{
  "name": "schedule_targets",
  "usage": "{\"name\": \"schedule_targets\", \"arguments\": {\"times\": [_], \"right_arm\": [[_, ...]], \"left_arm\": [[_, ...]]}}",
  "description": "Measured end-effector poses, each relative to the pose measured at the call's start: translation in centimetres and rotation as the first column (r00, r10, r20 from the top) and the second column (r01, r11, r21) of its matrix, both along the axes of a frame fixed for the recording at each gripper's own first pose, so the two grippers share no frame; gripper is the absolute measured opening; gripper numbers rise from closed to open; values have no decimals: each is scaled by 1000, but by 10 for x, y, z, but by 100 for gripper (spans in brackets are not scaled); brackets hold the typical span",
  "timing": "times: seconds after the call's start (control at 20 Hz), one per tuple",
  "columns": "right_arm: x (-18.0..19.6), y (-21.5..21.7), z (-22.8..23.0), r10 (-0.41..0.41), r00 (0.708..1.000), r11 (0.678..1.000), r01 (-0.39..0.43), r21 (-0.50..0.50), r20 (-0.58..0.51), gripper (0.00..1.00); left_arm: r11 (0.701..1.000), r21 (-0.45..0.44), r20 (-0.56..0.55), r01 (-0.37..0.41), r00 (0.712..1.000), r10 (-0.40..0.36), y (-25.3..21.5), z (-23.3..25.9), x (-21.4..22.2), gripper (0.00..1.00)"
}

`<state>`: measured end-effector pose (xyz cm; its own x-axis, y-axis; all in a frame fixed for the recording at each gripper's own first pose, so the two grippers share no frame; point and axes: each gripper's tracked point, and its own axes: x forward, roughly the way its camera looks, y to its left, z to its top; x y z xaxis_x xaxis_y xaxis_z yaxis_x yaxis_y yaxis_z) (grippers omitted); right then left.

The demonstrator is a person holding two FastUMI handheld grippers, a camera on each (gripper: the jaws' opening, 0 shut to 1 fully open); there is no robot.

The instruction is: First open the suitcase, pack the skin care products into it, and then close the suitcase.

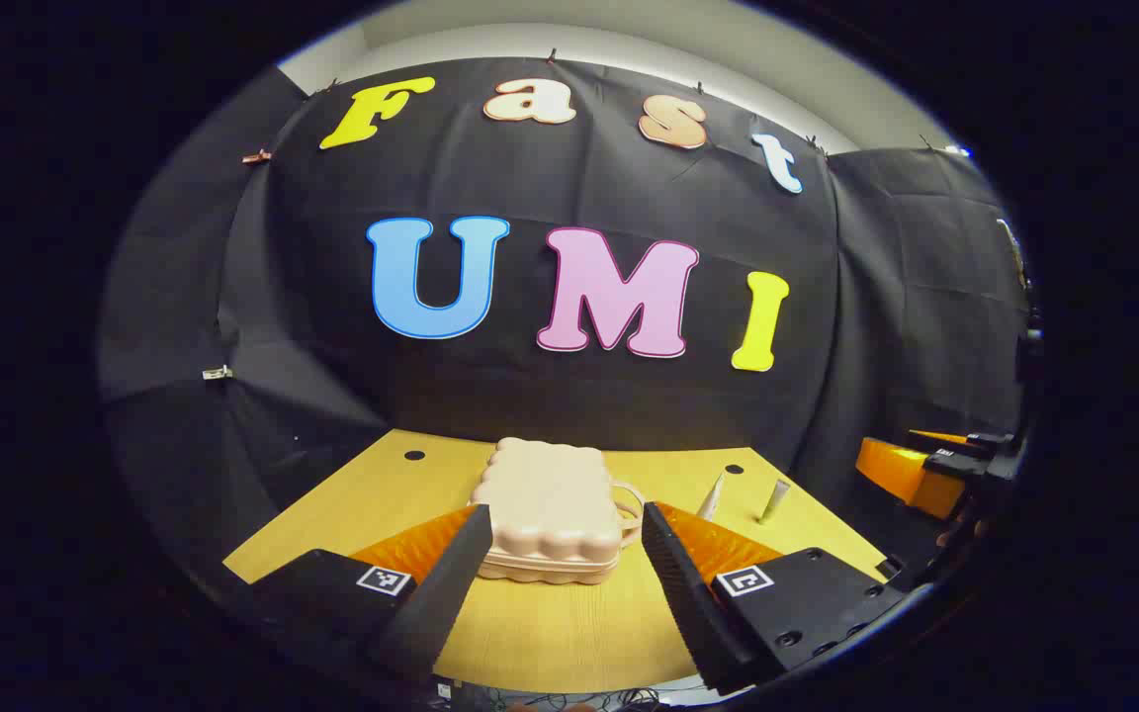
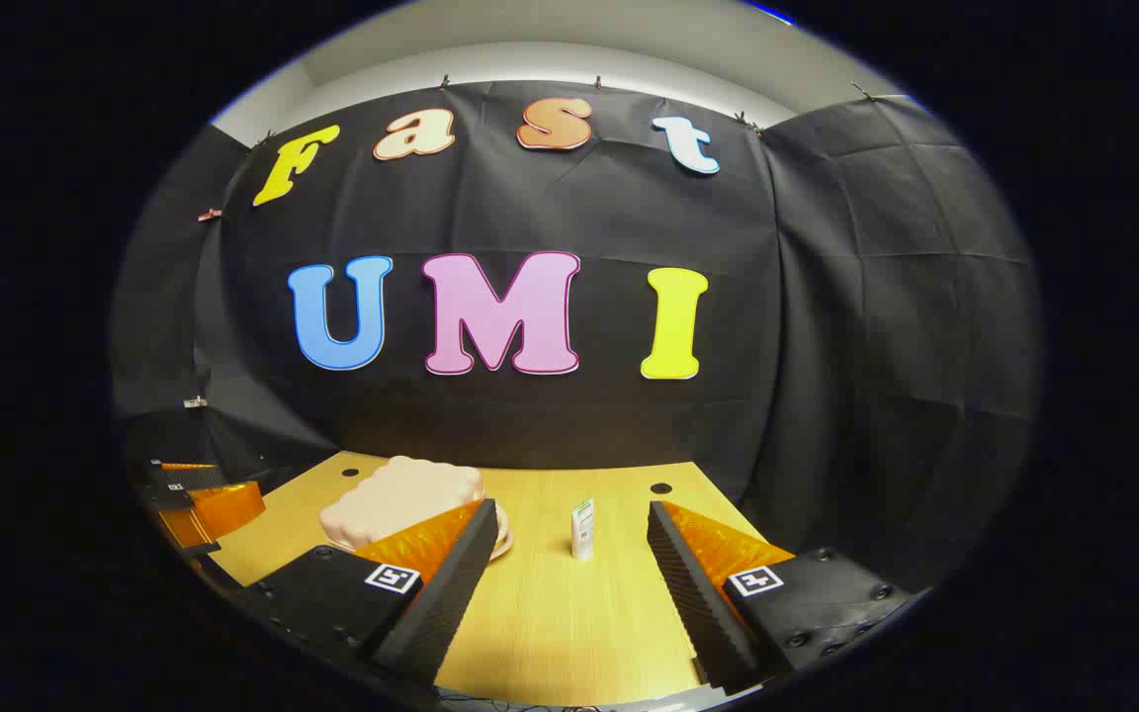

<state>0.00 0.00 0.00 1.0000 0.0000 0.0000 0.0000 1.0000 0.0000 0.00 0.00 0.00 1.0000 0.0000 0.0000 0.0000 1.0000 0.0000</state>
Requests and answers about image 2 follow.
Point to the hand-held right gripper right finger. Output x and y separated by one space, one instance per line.
693 593

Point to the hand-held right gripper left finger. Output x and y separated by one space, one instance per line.
451 593

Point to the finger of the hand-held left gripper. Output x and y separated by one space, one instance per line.
219 509
184 478

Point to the pink suitcase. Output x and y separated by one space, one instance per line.
401 494

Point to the white green skin care box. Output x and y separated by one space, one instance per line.
582 534

